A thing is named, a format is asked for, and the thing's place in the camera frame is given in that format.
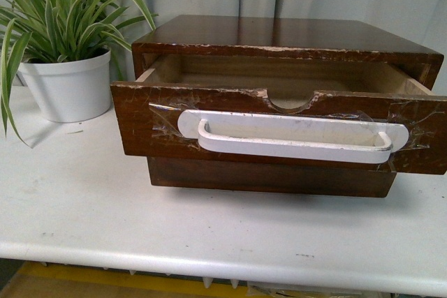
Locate brown wooden top drawer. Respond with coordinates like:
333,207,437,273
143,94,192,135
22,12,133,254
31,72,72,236
111,55,446,174

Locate white drawer handle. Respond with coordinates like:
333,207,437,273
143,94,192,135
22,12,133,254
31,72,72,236
177,110,409,163

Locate brown wooden drawer cabinet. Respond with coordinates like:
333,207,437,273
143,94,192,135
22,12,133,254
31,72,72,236
132,15,444,198

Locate white plant pot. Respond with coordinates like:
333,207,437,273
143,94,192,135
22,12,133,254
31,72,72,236
18,50,111,123

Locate green spider plant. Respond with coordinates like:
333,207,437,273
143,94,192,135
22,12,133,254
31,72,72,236
1,0,156,129

